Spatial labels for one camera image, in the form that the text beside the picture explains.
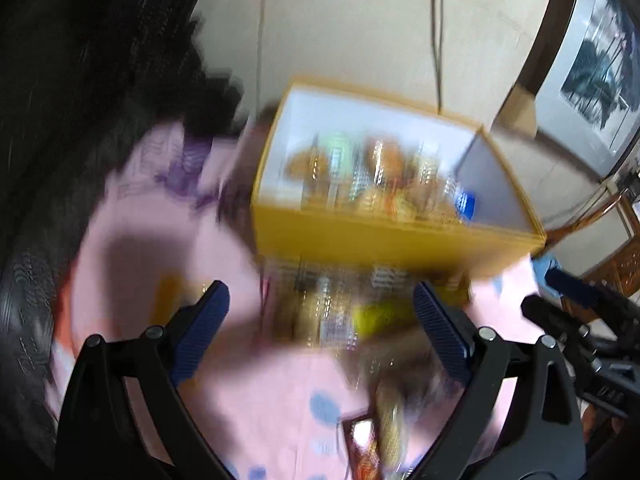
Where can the light green snack packet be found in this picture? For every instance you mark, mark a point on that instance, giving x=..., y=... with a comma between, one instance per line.
x=339, y=152

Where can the clear rice bar packet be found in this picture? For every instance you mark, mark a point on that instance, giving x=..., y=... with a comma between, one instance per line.
x=391, y=425

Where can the blue cloth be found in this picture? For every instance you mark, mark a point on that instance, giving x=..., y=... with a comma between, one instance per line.
x=544, y=265

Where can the yellow cardboard box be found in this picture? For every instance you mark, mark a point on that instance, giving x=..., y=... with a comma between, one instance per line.
x=380, y=240

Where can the brown chocolate bar packet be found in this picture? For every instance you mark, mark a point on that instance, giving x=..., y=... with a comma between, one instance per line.
x=362, y=437

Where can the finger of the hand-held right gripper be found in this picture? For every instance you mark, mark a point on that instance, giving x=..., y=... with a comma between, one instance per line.
x=550, y=317
x=570, y=285

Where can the green seed cracker packet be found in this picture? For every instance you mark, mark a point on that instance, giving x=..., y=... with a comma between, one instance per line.
x=372, y=317

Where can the framed lotus painting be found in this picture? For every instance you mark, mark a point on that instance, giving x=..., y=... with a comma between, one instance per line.
x=590, y=60

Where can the dark carved wooden bench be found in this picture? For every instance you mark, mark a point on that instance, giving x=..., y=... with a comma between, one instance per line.
x=75, y=85

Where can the blue cookie packet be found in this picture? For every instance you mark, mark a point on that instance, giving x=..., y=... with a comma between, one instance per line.
x=465, y=205

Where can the wooden chair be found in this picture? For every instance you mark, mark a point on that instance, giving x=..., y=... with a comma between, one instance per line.
x=595, y=245

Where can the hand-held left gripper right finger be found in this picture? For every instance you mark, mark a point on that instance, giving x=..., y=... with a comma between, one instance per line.
x=442, y=332

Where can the pink floral tablecloth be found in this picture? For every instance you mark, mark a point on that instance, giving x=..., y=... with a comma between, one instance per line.
x=280, y=410

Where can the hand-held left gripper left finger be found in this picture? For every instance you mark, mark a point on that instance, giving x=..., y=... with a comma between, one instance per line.
x=200, y=332

